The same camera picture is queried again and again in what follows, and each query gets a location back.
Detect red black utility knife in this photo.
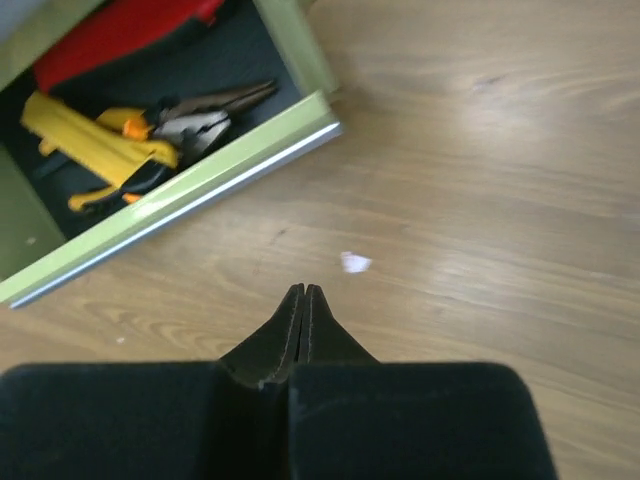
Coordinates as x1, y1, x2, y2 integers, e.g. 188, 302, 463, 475
32, 1, 234, 92

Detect combination pliers orange handles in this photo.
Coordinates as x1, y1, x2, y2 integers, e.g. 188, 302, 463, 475
120, 109, 232, 204

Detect needle nose pliers orange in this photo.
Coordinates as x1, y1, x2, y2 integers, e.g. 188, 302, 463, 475
67, 79, 279, 214

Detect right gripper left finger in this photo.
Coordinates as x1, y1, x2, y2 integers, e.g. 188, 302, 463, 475
1, 284, 305, 479

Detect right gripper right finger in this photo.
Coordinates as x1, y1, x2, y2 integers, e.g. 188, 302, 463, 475
288, 285, 557, 479

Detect yellow utility knife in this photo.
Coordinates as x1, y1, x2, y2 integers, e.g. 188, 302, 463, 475
20, 91, 178, 187

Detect olive green drawer cabinet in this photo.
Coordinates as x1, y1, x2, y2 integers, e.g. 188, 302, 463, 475
1, 1, 341, 307

